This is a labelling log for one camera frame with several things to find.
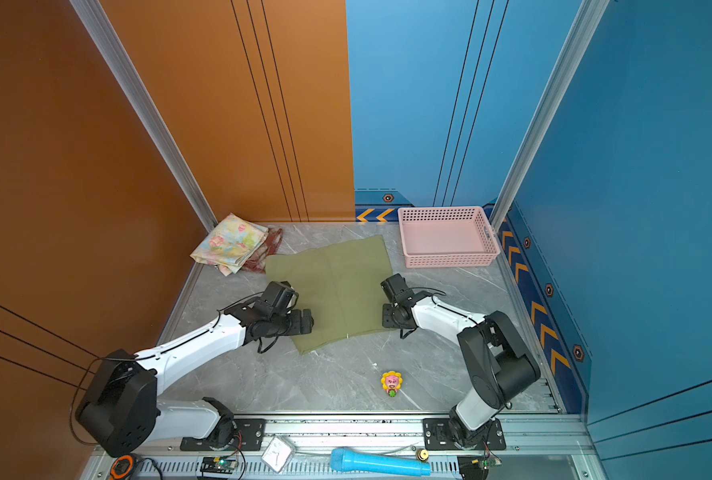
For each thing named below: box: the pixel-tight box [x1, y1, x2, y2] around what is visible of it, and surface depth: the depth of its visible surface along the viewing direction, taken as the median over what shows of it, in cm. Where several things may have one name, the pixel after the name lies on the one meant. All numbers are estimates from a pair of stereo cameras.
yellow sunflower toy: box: [380, 370, 403, 398], surface depth 80 cm
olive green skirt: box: [266, 235, 393, 355], surface depth 107 cm
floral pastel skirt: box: [190, 213, 269, 276], surface depth 108 cm
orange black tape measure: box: [110, 455, 134, 480], surface depth 68 cm
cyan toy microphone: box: [330, 448, 431, 477], surface depth 69 cm
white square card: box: [261, 436, 293, 473], surface depth 71 cm
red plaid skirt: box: [243, 228, 283, 273], surface depth 110 cm
